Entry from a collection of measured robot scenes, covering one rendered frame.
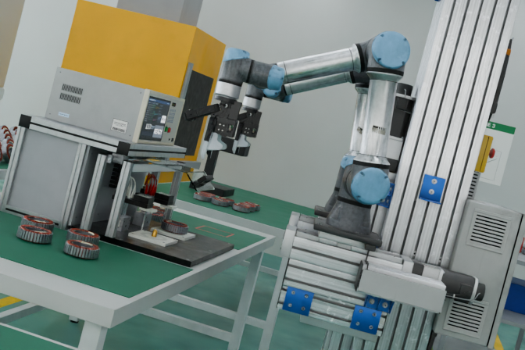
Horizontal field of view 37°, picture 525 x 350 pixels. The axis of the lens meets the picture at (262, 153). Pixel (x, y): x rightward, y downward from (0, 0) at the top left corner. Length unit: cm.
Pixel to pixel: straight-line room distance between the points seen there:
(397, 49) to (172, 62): 444
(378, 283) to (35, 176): 132
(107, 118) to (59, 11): 630
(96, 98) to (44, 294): 110
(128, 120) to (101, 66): 397
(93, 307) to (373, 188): 92
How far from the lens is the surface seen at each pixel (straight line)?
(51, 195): 301
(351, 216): 260
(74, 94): 312
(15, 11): 722
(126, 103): 303
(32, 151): 304
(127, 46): 691
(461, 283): 269
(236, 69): 244
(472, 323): 285
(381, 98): 248
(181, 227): 326
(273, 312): 466
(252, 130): 334
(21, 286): 220
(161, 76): 677
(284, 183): 835
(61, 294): 215
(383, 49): 246
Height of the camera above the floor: 130
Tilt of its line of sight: 2 degrees down
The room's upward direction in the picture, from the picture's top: 15 degrees clockwise
